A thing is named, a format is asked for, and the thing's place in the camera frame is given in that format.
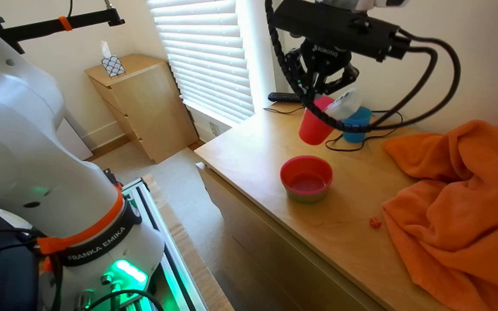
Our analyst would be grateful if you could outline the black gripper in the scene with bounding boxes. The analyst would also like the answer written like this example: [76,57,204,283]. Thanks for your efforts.
[273,0,410,95]

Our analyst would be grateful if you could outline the red plastic cup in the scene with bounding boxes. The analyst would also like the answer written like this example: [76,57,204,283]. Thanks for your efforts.
[299,95,334,145]

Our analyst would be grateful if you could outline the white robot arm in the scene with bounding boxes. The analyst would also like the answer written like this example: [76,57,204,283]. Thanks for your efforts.
[0,7,164,311]

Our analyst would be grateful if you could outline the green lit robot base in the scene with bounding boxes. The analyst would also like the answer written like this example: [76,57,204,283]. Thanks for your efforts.
[74,176,211,311]

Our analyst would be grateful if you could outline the blue plastic cup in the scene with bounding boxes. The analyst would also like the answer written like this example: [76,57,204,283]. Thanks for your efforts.
[344,107,372,143]

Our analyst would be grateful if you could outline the red stacked bowls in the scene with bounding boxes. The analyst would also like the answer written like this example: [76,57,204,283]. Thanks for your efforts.
[280,155,334,202]

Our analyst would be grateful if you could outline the black tv remote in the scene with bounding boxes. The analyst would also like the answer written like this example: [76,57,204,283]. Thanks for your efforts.
[268,91,303,103]

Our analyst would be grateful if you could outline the white window blinds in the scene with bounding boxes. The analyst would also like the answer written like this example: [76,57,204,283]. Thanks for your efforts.
[147,0,254,126]

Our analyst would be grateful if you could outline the small orange scrap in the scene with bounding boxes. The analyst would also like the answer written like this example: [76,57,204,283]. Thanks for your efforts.
[368,216,384,229]

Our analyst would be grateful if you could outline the light wooden cabinet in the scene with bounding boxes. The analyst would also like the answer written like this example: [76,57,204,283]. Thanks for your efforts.
[87,53,199,162]

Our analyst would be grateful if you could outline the patterned tissue box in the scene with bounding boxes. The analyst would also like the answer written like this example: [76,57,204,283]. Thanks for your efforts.
[100,41,125,77]

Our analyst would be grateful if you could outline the orange fleece cloth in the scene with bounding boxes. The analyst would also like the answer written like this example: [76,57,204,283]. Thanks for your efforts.
[382,121,498,311]

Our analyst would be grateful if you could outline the black corrugated cable hose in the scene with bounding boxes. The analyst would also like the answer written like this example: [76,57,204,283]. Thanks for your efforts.
[263,0,464,134]

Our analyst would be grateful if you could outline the thin black cable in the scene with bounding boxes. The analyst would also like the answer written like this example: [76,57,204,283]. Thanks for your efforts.
[323,108,405,153]

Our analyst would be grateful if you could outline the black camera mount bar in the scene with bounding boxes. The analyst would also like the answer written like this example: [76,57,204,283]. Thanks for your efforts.
[0,8,125,53]

